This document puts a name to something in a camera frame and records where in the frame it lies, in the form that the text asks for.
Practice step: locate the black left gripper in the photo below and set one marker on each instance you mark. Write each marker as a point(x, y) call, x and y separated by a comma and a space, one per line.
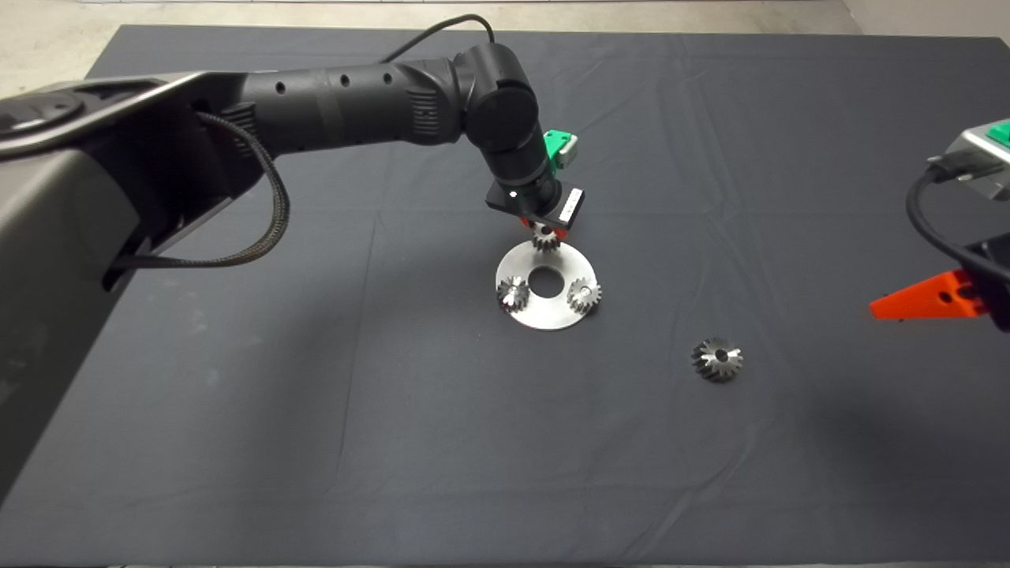
point(564, 209)

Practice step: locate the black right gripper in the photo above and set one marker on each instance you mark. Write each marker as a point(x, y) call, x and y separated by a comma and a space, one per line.
point(998, 276)

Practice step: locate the small steel gear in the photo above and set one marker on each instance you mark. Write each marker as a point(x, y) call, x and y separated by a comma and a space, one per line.
point(546, 241)
point(585, 295)
point(514, 294)

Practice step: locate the larger steel gear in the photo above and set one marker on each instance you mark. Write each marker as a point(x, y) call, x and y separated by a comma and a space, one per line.
point(706, 367)

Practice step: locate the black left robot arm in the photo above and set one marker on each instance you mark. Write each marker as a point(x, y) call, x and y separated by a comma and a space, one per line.
point(355, 102)

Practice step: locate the round metal plate with hole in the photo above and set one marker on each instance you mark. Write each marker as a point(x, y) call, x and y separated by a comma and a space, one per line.
point(552, 315)

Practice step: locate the dark grey table cloth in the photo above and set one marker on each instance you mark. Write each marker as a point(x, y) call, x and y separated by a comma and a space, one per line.
point(394, 434)

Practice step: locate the black braided left arm sleeve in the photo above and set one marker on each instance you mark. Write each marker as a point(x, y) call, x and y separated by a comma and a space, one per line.
point(284, 211)

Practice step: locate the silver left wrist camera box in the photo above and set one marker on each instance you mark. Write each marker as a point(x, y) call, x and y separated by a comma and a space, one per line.
point(570, 150)

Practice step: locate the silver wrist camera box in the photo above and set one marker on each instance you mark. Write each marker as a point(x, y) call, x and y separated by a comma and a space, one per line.
point(982, 162)
point(570, 150)

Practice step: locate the green left camera mount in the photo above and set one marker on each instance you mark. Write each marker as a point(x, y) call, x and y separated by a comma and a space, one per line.
point(554, 142)

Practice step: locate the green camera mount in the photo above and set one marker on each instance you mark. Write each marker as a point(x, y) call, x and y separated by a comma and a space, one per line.
point(554, 142)
point(1002, 134)

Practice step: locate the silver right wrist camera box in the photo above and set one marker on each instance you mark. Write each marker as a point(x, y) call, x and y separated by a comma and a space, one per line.
point(982, 162)

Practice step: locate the green right camera mount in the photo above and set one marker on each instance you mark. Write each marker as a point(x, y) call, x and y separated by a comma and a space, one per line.
point(1002, 134)

